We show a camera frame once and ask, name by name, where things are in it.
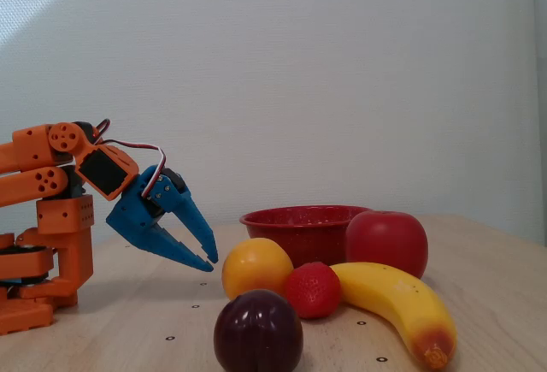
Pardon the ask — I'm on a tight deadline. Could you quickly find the blue gripper body black servo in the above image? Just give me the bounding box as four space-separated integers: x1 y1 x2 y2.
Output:
105 165 188 248

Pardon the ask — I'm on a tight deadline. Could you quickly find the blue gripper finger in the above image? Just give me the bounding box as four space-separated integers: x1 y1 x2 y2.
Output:
144 173 220 264
127 223 215 273

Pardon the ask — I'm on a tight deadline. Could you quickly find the dark purple plum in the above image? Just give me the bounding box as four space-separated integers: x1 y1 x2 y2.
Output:
213 288 304 372

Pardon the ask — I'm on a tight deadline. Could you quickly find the red speckled bowl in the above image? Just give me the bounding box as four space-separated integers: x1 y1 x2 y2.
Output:
238 205 375 269

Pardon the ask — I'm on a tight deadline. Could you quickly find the orange fruit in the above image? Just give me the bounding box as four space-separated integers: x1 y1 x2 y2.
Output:
221 237 295 303

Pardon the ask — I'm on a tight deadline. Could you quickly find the red strawberry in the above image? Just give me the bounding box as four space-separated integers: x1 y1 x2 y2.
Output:
284 262 342 320

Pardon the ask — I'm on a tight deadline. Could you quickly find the red apple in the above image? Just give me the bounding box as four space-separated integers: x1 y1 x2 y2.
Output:
344 210 429 280

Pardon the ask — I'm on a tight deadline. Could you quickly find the yellow banana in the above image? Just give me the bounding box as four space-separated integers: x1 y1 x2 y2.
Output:
329 262 458 369

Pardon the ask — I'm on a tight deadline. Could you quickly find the white red servo wire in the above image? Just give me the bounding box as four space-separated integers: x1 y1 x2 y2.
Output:
91 119 168 198

